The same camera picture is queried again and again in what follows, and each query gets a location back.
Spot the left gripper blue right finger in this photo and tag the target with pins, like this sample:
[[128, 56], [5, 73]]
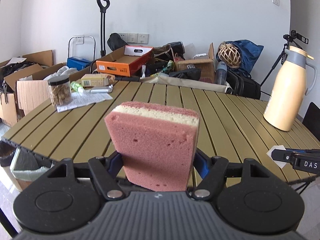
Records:
[[202, 163]]

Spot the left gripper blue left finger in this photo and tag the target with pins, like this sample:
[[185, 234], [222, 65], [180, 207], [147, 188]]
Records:
[[115, 164]]

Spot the pink white sponge cake toy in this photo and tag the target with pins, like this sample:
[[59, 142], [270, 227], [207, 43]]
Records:
[[157, 143]]

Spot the small white paper piece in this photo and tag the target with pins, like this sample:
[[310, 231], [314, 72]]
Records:
[[276, 157]]

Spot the black folding chair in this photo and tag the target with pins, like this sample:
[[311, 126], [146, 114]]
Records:
[[312, 120]]

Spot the khaki folding camping table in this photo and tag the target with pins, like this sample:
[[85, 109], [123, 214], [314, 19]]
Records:
[[231, 126]]

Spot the yellow thermos jug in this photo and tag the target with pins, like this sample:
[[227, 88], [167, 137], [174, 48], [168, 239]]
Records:
[[295, 79]]

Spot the printed paper leaflet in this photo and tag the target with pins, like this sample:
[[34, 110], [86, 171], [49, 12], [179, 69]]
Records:
[[81, 100]]

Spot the small yellow paper box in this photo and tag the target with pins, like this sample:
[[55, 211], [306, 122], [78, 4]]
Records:
[[97, 80]]

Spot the cardboard box with green liner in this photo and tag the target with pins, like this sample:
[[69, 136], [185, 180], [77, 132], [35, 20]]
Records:
[[27, 167]]

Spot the clear jar with snacks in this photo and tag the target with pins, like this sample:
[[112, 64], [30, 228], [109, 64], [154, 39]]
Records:
[[60, 90]]

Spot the grey blue water bottle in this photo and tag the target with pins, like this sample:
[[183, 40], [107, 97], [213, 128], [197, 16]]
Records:
[[221, 73]]

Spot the brown cardboard box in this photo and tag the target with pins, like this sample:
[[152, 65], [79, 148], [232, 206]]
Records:
[[204, 62]]

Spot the orange cardboard box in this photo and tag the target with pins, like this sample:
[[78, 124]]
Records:
[[125, 61]]

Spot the woven rattan ball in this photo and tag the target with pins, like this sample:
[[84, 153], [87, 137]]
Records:
[[229, 54]]

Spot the dark blue fabric bag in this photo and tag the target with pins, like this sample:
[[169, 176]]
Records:
[[250, 53]]

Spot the large open cardboard box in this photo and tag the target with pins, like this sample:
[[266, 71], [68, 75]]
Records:
[[24, 84]]

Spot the black camera tripod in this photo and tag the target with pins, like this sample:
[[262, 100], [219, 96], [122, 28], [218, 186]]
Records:
[[289, 38]]

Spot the white wall socket strip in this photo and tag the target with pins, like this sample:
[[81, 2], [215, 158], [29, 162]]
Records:
[[135, 38]]

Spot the black trolley handle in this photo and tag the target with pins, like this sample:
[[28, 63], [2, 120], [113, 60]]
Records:
[[103, 6]]

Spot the white wall switch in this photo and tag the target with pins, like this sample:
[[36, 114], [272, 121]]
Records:
[[276, 2]]

